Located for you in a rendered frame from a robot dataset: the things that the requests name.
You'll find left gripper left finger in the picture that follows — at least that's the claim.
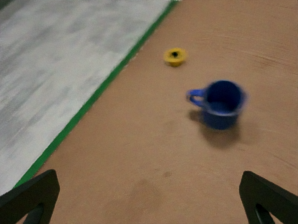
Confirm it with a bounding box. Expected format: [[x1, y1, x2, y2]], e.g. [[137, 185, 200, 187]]
[[0, 169, 60, 224]]

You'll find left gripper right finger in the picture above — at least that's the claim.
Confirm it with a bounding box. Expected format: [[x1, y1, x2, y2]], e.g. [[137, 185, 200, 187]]
[[239, 171, 298, 224]]

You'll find blue mug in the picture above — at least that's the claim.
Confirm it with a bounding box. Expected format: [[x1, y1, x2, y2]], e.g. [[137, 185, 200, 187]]
[[191, 79, 252, 133]]

